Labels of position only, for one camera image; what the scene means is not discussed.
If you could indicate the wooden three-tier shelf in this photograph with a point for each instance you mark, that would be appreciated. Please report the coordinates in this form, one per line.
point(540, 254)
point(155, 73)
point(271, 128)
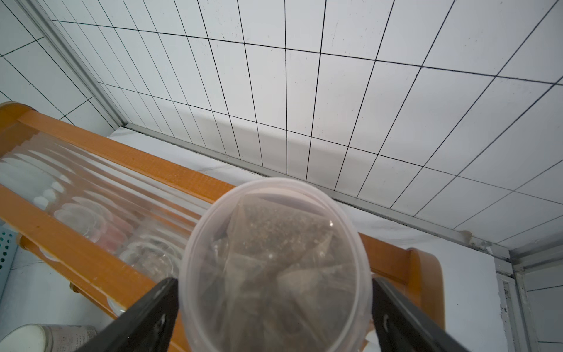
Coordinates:
point(46, 163)

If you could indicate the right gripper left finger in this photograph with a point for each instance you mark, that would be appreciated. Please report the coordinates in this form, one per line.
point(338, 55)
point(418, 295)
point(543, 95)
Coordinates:
point(146, 326)

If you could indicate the tall white-lid seed jar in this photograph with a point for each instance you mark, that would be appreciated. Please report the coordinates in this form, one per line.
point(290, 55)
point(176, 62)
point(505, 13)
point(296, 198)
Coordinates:
point(38, 337)

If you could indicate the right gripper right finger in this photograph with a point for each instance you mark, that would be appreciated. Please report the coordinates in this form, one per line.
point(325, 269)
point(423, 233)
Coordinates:
point(401, 326)

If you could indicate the green seed cup middle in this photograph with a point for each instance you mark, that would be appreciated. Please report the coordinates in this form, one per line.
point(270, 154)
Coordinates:
point(153, 256)

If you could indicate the red seed cup top shelf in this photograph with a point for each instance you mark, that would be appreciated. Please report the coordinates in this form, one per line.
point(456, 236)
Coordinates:
point(275, 265)

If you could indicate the light blue plastic basket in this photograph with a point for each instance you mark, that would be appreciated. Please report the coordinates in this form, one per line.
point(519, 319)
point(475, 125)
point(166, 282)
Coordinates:
point(8, 243)

